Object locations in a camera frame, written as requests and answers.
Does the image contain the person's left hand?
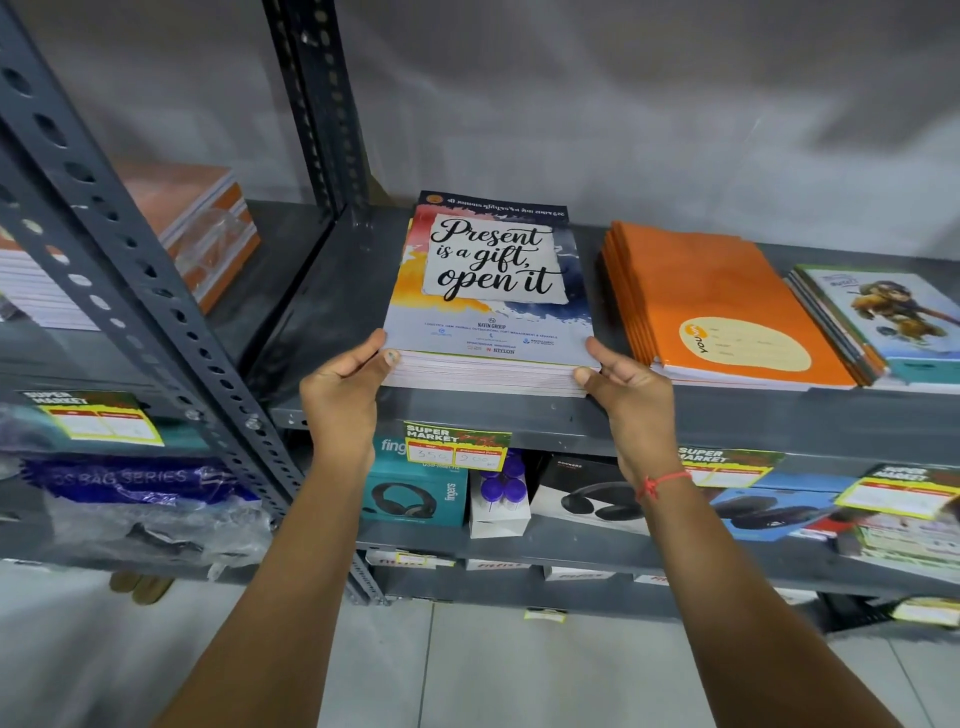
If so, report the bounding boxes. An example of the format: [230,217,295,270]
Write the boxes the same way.
[299,328,403,470]

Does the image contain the person's right hand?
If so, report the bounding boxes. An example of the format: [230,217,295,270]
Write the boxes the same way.
[573,335,680,489]

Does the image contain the grey metal shelf rack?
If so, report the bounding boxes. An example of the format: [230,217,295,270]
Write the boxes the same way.
[247,0,960,639]

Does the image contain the orange notebook stack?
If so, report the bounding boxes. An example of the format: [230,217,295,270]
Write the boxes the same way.
[602,221,858,393]

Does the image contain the Present is a gift notebooks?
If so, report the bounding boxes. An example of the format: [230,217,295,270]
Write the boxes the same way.
[380,189,601,399]

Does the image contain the monkey cover notebook stack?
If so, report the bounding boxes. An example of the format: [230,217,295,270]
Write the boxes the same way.
[783,263,960,397]
[796,263,960,388]

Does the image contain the person's right forearm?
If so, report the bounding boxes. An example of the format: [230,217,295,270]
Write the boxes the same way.
[637,472,901,728]

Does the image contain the person's left forearm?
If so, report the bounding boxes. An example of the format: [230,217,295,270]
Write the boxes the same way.
[153,449,376,728]

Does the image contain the white black headphone box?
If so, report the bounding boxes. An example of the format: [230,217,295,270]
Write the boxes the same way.
[530,453,652,538]

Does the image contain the yellow green price tag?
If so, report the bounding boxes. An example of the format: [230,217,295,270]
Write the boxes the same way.
[22,389,165,448]
[834,463,960,521]
[404,421,513,472]
[678,447,786,490]

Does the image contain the teal headphone box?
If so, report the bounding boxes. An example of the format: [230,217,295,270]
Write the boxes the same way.
[362,434,469,528]

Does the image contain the blue headphone box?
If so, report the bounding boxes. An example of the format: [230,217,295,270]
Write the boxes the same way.
[708,472,856,543]

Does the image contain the white box with purple bulbs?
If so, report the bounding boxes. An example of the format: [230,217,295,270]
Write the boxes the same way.
[470,448,532,540]

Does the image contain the clear plastic packet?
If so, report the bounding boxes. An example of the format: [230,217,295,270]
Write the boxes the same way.
[43,491,275,580]

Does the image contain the plastic wrapped orange paper bundle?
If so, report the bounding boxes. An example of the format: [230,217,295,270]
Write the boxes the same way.
[0,161,262,331]

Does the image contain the brown slipper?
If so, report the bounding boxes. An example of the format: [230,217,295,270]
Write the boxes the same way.
[108,571,175,606]

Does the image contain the green white card pack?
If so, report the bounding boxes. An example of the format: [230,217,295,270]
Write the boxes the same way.
[836,513,960,585]

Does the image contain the red thread bracelet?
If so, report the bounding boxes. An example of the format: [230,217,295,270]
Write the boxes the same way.
[635,468,693,502]

